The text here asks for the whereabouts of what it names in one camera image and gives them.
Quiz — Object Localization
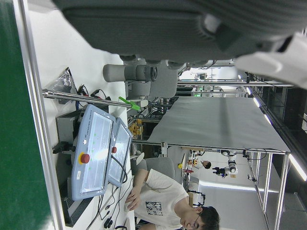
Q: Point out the green clip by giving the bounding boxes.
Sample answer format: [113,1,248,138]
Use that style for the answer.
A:
[118,96,141,111]

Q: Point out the long metal rod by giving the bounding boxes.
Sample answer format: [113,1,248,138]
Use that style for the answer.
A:
[42,88,135,107]

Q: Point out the grey teach pendant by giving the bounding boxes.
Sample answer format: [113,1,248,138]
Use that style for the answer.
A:
[71,104,117,201]
[107,117,133,188]

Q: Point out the person in white t-shirt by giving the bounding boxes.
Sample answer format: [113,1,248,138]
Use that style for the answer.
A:
[124,168,221,230]

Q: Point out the red and black clip leads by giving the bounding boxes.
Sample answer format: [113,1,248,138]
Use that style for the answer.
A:
[76,84,112,102]

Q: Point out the grey fabric screen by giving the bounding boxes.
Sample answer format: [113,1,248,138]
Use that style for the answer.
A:
[146,97,291,153]

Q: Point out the crumpled clear plastic bag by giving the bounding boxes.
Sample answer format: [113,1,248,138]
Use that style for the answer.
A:
[59,72,73,87]

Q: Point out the green conveyor belt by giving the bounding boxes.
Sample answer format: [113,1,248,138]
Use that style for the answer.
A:
[0,0,66,230]

